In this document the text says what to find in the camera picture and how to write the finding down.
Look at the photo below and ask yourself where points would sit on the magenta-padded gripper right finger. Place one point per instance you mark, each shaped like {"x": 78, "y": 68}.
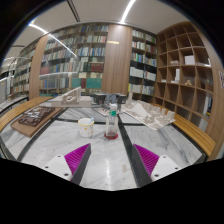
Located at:
{"x": 148, "y": 160}

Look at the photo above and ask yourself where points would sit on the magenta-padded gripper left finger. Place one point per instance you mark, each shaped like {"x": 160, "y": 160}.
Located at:
{"x": 76, "y": 160}

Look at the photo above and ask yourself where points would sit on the clear bottle with green label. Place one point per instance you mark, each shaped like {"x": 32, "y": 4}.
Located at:
{"x": 111, "y": 123}

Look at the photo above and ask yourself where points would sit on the wide white architectural model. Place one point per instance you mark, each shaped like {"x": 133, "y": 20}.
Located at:
{"x": 150, "y": 115}

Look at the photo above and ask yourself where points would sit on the curved wooden bench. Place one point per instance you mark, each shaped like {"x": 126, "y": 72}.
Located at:
{"x": 196, "y": 135}
{"x": 16, "y": 111}

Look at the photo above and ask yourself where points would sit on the brown model on wooden board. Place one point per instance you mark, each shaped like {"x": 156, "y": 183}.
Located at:
{"x": 35, "y": 118}

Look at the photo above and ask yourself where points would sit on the tall white architectural model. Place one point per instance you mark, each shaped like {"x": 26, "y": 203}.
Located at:
{"x": 71, "y": 100}

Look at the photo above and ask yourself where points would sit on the dark grey architectural model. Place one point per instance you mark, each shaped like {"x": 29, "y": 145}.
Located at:
{"x": 105, "y": 99}

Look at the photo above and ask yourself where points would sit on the wooden cubby shelf unit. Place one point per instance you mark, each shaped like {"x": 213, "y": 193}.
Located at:
{"x": 186, "y": 80}

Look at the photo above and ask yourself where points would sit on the straight ceiling light strip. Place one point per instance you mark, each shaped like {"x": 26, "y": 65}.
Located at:
{"x": 127, "y": 11}

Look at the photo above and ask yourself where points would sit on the wooden bookshelf wall with books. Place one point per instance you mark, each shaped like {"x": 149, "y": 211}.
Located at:
{"x": 76, "y": 56}

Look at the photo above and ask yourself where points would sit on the framed wall picture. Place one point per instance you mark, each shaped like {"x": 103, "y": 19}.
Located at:
{"x": 221, "y": 75}

